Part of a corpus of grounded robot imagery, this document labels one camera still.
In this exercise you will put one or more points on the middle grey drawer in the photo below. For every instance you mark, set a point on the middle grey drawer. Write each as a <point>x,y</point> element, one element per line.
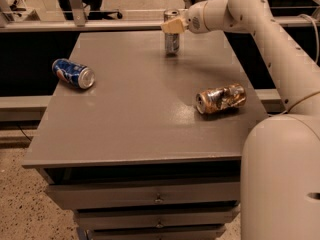
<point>158,218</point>

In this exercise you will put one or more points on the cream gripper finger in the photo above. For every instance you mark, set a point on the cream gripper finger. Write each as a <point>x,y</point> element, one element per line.
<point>175,25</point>

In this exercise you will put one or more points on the grey drawer cabinet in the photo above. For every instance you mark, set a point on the grey drawer cabinet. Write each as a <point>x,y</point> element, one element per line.
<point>138,124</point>

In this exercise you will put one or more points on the silver redbull can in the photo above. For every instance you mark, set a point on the silver redbull can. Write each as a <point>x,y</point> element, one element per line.
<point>172,41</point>

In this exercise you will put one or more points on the grey metal railing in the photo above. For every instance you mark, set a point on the grey metal railing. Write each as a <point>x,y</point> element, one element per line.
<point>46,16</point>

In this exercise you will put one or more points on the top grey drawer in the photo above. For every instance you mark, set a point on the top grey drawer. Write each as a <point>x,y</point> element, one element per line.
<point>90,196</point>

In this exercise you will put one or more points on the grey drawer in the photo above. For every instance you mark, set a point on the grey drawer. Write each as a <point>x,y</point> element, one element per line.
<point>196,232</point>
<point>90,196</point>
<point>158,218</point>

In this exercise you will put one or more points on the blue pepsi can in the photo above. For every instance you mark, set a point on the blue pepsi can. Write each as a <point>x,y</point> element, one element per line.
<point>76,74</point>

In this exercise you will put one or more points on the bottom grey drawer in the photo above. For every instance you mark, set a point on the bottom grey drawer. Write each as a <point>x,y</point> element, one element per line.
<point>196,232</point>

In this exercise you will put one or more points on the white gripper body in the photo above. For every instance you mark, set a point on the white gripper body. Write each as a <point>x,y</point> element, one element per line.
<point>194,20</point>

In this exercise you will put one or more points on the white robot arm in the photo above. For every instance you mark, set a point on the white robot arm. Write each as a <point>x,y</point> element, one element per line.
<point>280,165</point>

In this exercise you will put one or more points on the orange crushed can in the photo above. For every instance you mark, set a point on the orange crushed can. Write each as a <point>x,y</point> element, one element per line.
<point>214,100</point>

